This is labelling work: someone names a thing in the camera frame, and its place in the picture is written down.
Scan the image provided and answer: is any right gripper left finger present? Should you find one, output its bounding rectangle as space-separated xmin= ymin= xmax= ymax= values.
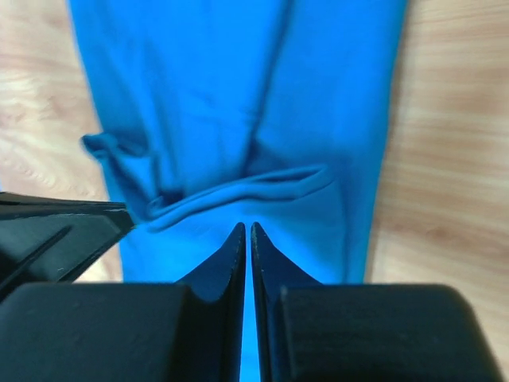
xmin=1 ymin=224 xmax=246 ymax=381

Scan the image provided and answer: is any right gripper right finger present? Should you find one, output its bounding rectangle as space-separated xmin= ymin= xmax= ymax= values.
xmin=251 ymin=224 xmax=503 ymax=381

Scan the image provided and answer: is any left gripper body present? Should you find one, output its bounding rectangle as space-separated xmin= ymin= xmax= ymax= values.
xmin=1 ymin=192 xmax=134 ymax=299

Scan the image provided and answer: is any blue t-shirt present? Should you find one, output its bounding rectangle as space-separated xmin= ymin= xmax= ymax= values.
xmin=65 ymin=0 xmax=410 ymax=382

